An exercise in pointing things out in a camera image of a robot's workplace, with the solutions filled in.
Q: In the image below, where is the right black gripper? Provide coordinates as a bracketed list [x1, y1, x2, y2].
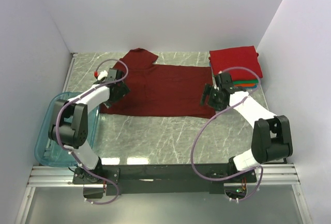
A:
[198, 83, 227, 112]

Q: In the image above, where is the dark red t shirt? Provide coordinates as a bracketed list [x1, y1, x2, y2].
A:
[100, 48, 215, 118]

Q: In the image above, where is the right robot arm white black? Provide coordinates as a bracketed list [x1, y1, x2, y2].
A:
[201, 72, 293, 182]

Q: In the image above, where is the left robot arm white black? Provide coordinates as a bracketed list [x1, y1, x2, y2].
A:
[48, 69, 130, 184]

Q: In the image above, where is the folded orange t shirt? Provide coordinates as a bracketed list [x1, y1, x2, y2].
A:
[234, 83, 257, 88]

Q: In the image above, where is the folded green t shirt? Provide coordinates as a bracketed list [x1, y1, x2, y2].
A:
[233, 79, 259, 84]

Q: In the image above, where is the folded red t shirt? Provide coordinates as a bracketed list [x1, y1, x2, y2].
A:
[209, 46, 263, 79]

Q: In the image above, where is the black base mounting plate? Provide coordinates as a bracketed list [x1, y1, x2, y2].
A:
[72, 163, 257, 196]

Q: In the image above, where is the teal transparent plastic bin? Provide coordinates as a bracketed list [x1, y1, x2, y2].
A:
[34, 92, 100, 168]

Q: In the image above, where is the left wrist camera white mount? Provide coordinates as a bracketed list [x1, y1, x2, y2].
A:
[94, 70, 108, 81]

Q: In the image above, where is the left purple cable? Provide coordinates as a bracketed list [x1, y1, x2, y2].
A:
[55, 58, 129, 205]

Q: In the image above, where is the purple cable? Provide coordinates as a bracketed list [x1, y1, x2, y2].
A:
[190, 66, 264, 204]
[55, 58, 129, 205]

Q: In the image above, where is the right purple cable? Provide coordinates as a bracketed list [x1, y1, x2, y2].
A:
[190, 66, 264, 204]

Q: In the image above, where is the aluminium rail frame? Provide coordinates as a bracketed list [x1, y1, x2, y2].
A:
[17, 52, 313, 223]

